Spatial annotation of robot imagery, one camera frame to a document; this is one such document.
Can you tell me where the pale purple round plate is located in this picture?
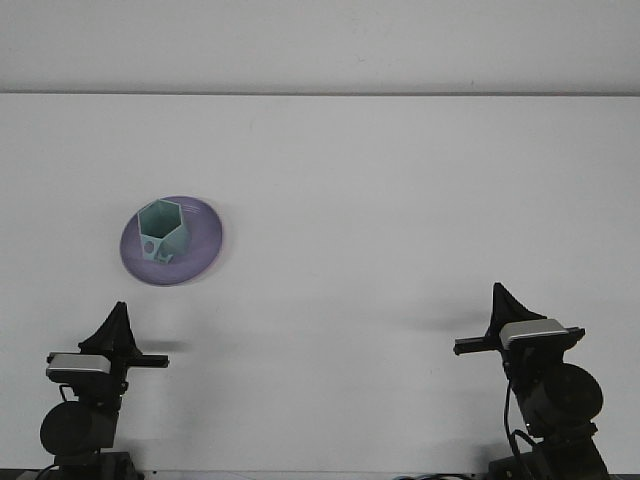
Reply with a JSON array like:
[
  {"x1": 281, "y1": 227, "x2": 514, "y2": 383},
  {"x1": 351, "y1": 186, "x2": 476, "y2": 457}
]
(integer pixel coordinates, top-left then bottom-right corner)
[{"x1": 119, "y1": 194, "x2": 225, "y2": 287}]

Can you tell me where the arm grey camera box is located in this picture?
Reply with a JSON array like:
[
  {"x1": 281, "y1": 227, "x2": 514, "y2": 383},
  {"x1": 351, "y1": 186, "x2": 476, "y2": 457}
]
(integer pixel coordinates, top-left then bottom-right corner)
[
  {"x1": 46, "y1": 353, "x2": 111, "y2": 377},
  {"x1": 499, "y1": 319, "x2": 569, "y2": 350}
]

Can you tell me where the pale blue hexagonal cup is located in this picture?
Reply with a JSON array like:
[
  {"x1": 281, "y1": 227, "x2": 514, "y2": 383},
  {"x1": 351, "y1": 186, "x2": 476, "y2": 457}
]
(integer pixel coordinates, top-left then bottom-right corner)
[{"x1": 137, "y1": 198, "x2": 190, "y2": 264}]

